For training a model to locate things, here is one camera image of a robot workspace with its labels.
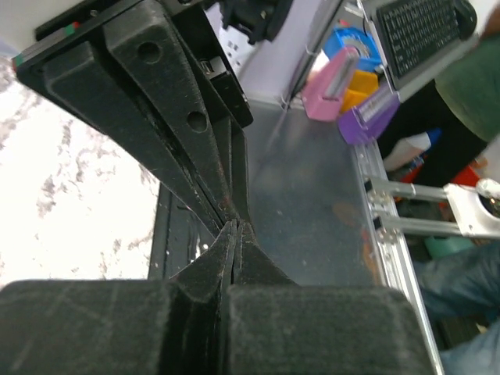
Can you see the black computer keyboard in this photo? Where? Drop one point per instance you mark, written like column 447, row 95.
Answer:
column 413, row 32

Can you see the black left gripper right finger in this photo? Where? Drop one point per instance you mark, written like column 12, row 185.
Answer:
column 278, row 327

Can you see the black table front rail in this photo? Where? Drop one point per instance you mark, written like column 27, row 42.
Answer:
column 178, row 239

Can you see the yellow plastic bin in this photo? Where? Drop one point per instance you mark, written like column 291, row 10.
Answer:
column 362, row 86

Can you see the pink gripper finger part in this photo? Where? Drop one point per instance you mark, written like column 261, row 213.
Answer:
column 322, row 97

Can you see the purple gripper finger part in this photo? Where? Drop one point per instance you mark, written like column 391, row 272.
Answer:
column 366, row 122

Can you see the person in green shirt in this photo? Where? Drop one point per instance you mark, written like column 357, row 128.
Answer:
column 463, row 101

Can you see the small blue parts bin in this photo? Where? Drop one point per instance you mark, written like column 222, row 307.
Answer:
column 369, row 57

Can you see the white tripod stand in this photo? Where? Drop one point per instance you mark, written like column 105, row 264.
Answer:
column 452, row 210

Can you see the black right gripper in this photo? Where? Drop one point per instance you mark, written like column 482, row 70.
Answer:
column 184, row 126

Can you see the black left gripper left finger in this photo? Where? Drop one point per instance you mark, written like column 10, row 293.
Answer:
column 119, row 326

